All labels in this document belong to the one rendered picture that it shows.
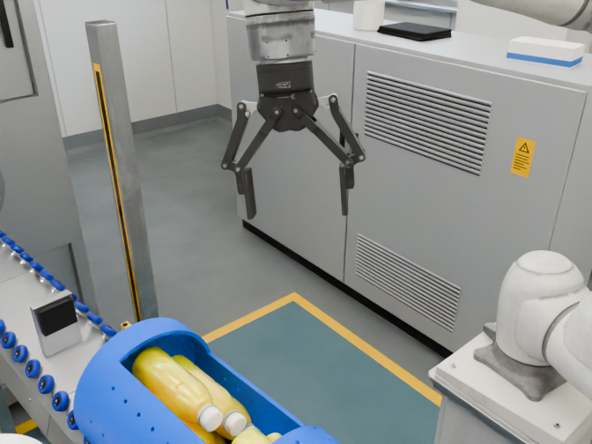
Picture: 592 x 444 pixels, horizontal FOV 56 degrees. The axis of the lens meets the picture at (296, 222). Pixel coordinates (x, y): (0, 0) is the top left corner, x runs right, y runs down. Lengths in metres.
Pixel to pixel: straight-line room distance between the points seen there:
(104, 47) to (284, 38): 0.90
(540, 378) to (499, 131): 1.20
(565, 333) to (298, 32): 0.74
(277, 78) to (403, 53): 1.83
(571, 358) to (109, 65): 1.26
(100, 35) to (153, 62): 4.32
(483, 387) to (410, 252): 1.52
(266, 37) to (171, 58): 5.23
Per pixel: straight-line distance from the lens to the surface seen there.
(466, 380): 1.33
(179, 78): 6.03
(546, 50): 2.35
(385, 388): 2.77
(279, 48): 0.73
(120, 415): 1.06
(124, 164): 1.67
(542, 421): 1.28
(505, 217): 2.39
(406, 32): 2.75
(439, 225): 2.60
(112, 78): 1.60
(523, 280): 1.22
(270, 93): 0.77
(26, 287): 1.94
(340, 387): 2.75
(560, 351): 1.18
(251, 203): 0.81
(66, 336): 1.63
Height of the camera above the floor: 1.93
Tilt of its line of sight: 28 degrees down
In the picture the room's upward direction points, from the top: straight up
